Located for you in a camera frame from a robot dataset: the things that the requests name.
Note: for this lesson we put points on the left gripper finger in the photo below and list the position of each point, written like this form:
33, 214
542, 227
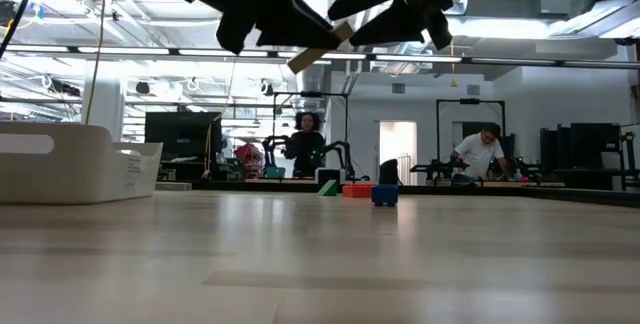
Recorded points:
295, 24
312, 0

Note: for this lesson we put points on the natural wooden block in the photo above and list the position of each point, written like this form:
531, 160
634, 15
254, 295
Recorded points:
315, 56
172, 186

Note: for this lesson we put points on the blue toy brick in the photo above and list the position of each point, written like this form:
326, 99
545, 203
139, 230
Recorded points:
385, 195

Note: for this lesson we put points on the overhead beam with lights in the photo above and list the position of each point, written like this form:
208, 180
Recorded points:
150, 51

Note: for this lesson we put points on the person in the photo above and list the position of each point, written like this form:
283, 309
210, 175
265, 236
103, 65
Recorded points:
305, 149
480, 154

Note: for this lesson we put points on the red object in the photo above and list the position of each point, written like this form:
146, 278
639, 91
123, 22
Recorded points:
249, 161

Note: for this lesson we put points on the black background robot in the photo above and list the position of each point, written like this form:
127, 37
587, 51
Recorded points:
437, 169
350, 164

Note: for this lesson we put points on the black office chair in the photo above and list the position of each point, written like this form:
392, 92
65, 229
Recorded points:
388, 171

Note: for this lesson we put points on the teal box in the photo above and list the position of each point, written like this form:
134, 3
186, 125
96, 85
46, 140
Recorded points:
275, 173

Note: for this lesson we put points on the green wedge block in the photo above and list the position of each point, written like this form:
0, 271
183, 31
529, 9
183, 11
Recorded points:
330, 190

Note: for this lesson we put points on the orange toy brick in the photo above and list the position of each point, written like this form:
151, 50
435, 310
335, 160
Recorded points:
357, 191

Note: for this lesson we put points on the black cabinet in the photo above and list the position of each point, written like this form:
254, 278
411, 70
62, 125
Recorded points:
590, 144

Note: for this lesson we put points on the white plastic bin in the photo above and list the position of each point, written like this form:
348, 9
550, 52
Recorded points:
75, 164

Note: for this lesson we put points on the black gantry frame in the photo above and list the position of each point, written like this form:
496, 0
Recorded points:
470, 101
310, 94

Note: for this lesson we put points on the black aluminium table frame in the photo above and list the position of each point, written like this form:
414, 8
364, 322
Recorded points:
600, 196

